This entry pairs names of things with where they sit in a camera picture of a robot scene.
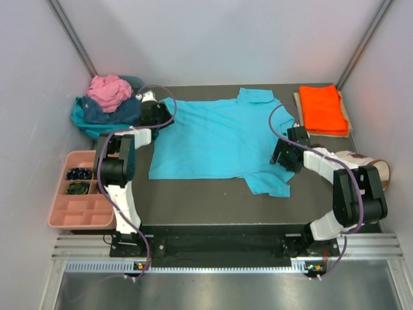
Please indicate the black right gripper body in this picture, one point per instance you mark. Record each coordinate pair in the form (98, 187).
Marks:
(285, 157)

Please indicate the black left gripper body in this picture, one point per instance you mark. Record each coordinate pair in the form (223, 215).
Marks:
(163, 115)

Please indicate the light blue t shirt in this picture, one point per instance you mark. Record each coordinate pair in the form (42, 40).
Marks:
(224, 139)

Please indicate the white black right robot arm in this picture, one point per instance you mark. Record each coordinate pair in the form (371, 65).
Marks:
(357, 198)

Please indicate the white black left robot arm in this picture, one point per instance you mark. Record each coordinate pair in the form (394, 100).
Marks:
(115, 168)

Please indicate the teal plastic laundry bin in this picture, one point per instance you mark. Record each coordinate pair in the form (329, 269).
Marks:
(128, 112)

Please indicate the pink t shirt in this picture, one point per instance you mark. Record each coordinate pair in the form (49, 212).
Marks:
(109, 92)

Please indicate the folded orange t shirt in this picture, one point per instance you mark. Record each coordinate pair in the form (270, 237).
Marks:
(321, 109)

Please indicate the teal t shirt in bin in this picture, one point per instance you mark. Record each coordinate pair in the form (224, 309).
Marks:
(92, 130)

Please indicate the pink compartment tray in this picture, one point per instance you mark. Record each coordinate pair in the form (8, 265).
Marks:
(90, 211)

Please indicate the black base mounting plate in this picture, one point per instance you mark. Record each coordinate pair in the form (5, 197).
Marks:
(235, 245)

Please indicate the cream canvas drawstring bag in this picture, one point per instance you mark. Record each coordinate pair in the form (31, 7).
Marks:
(362, 160)

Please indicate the dark hair tie blue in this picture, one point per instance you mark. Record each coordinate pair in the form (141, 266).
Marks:
(79, 173)

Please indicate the dark hair tie green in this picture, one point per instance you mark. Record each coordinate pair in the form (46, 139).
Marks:
(77, 188)

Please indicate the grey slotted cable duct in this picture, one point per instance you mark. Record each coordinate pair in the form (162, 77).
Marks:
(130, 267)

